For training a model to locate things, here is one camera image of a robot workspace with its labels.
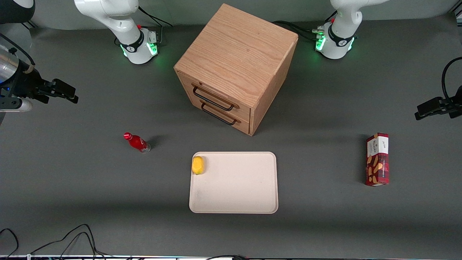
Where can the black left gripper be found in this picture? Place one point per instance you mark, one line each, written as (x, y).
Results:
(455, 102)

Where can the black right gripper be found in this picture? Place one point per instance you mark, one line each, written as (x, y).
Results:
(26, 82)

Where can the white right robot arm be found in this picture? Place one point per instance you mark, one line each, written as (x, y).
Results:
(122, 21)

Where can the wooden drawer cabinet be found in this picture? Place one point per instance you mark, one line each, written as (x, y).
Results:
(238, 47)

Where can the red snack box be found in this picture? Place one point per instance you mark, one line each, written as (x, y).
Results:
(377, 160)

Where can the red bottle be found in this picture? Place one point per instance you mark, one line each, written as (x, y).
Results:
(138, 143)

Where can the yellow toy lemon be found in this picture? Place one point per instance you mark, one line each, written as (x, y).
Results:
(197, 165)

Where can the beige plastic tray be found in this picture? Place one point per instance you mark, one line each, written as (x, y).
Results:
(238, 184)

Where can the grey metal frame rail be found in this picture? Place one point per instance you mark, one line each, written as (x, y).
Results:
(457, 16)
(29, 24)

